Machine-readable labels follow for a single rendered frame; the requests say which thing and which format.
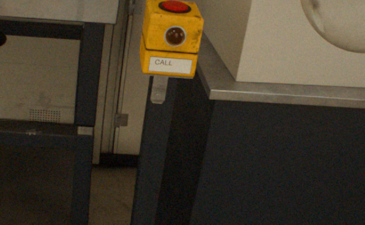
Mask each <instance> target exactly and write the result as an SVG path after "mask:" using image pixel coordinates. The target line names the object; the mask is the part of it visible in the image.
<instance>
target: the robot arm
mask: <svg viewBox="0 0 365 225"><path fill-rule="evenodd" d="M300 1H301V6H302V10H303V11H304V13H305V16H306V18H307V20H308V21H309V23H310V24H311V26H312V28H313V29H314V30H315V31H316V32H317V33H318V34H319V35H320V36H321V37H323V38H324V40H326V41H327V42H329V43H331V44H332V45H334V46H336V47H339V49H341V50H345V51H349V52H356V53H365V0H300Z"/></svg>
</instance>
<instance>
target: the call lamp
mask: <svg viewBox="0 0 365 225"><path fill-rule="evenodd" d="M186 38H187V34H186V32H185V30H184V28H183V27H181V26H178V25H173V26H170V27H168V28H167V29H166V30H165V31H164V40H165V42H166V44H167V45H169V46H171V47H178V46H181V44H183V43H184V42H185V40H186Z"/></svg>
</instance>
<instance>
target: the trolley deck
mask: <svg viewBox="0 0 365 225"><path fill-rule="evenodd" d="M119 5H120V0H0V17H13V18H25V19H43V20H49V21H53V20H55V21H66V22H85V23H97V24H102V23H104V24H117V17H118V13H119Z"/></svg>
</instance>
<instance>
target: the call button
mask: <svg viewBox="0 0 365 225"><path fill-rule="evenodd" d="M162 7H164V8H166V9H170V10H174V11H185V10H187V9H188V6H186V4H184V3H182V2H179V1H165V2H163V3H162Z"/></svg>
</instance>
